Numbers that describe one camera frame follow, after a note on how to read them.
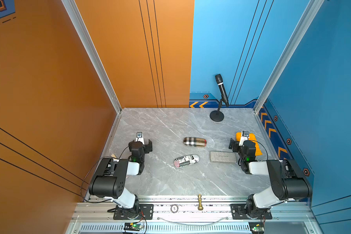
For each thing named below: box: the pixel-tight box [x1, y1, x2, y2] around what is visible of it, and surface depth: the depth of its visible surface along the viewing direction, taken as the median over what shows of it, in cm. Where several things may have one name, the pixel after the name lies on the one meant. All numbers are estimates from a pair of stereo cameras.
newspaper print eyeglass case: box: [174, 154, 200, 168], surface depth 90 cm
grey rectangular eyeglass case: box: [209, 151, 237, 163], surface depth 91 cm
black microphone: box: [214, 73, 230, 107], surface depth 99 cm
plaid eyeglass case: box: [183, 136, 208, 148], surface depth 98 cm
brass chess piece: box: [197, 193, 204, 211], surface depth 77 cm
